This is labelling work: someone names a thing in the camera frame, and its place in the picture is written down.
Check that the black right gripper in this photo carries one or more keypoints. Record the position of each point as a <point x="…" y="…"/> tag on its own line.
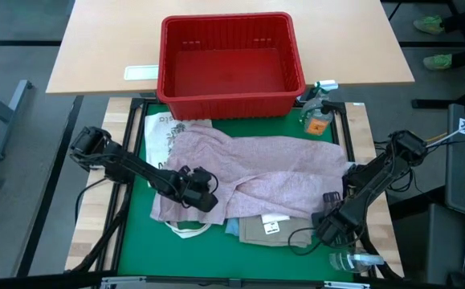
<point x="342" y="222"/>

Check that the spray bottle with orange label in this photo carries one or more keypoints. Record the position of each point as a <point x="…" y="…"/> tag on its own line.
<point x="316" y="120"/>

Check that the red plastic laundry basket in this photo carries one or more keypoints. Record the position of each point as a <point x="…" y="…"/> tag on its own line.
<point x="200" y="60"/>

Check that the white printed tote bag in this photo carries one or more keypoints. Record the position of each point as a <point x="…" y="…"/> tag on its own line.
<point x="160" y="132"/>

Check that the black desk base frame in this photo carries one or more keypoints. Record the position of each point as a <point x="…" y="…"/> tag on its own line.
<point x="437" y="103"/>

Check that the beige garment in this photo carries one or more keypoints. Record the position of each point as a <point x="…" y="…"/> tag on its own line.
<point x="256" y="234"/>

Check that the grey box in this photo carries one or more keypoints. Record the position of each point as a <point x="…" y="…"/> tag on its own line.
<point x="445" y="241"/>

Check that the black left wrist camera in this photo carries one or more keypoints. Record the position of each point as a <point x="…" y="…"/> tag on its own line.
<point x="204" y="202"/>

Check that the pink garment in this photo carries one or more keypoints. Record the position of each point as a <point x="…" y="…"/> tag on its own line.
<point x="264" y="168"/>

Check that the green table mat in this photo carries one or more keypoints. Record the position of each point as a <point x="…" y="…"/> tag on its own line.
<point x="216" y="257"/>

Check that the light blue denim jeans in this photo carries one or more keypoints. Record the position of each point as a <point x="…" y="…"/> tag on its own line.
<point x="232" y="226"/>

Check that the clear plastic spray bottle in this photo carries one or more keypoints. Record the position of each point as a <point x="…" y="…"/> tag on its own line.
<point x="348" y="261"/>

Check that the grey metal table leg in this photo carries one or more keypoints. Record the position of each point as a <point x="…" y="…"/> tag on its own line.
<point x="9" y="116"/>

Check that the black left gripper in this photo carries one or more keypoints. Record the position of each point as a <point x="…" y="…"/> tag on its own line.
<point x="194" y="178"/>

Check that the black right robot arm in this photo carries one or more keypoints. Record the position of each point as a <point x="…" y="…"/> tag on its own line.
<point x="380" y="172"/>

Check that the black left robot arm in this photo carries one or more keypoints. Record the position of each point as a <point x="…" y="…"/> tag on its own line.
<point x="135" y="164"/>

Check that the person's green shoe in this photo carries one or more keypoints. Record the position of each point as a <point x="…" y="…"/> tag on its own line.
<point x="429" y="25"/>
<point x="437" y="62"/>

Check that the black metal rig frame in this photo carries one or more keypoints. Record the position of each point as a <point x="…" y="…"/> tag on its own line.
<point x="135" y="108"/>

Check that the light wooden desk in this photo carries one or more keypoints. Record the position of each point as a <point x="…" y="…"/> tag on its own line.
<point x="103" y="48"/>

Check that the white rectangular card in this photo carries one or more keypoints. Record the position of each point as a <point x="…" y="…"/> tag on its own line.
<point x="141" y="73"/>

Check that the black computer mouse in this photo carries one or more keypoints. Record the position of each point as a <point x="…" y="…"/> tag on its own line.
<point x="459" y="281"/>

